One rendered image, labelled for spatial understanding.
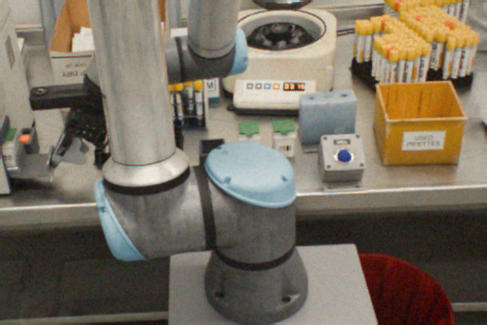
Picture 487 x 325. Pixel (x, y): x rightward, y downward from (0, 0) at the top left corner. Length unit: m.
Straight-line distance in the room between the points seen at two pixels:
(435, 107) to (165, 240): 0.75
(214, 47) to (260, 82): 0.49
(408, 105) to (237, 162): 0.62
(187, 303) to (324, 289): 0.20
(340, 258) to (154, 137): 0.40
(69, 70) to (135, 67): 0.74
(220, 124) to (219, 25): 0.52
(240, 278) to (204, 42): 0.35
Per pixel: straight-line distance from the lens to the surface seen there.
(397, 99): 1.57
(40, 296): 2.16
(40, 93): 1.39
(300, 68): 1.63
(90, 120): 1.38
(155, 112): 0.96
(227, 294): 1.11
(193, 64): 1.21
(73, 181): 1.49
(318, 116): 1.50
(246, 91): 1.63
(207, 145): 1.50
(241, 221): 1.01
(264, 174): 1.01
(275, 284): 1.09
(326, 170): 1.39
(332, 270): 1.20
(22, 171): 1.48
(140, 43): 0.92
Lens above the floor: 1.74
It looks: 34 degrees down
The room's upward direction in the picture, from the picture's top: 5 degrees counter-clockwise
